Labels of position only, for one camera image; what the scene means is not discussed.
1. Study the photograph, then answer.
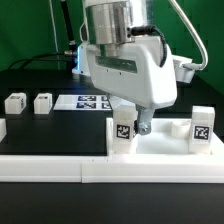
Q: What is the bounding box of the white front fence bar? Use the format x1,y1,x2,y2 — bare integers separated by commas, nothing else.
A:
0,155,224,183

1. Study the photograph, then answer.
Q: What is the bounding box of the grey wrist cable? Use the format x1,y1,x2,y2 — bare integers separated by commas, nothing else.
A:
168,0,209,72

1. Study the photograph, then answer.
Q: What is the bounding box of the white left fence bar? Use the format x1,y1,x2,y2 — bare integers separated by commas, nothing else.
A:
0,118,7,143

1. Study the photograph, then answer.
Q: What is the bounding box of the thin white cable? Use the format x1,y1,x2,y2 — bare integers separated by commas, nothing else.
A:
48,0,62,71

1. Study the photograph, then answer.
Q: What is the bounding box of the white square tabletop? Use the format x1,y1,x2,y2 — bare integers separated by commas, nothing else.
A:
106,118,224,157

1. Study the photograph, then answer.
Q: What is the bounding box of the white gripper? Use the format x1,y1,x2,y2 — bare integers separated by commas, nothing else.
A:
87,36,177,135

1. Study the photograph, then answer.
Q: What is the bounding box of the black upright cable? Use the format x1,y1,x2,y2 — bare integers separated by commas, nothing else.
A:
60,0,78,53

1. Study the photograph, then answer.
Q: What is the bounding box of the black cable with connector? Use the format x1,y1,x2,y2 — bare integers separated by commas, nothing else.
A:
7,50,79,70

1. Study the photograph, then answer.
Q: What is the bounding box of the white fence bar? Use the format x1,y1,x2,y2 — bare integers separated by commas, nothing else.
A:
0,118,7,143
0,155,224,183

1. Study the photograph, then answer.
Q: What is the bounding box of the white sheet with markers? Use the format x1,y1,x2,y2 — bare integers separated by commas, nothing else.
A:
54,95,111,111

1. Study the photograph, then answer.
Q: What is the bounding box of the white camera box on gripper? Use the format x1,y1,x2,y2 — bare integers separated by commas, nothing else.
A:
172,55,194,83

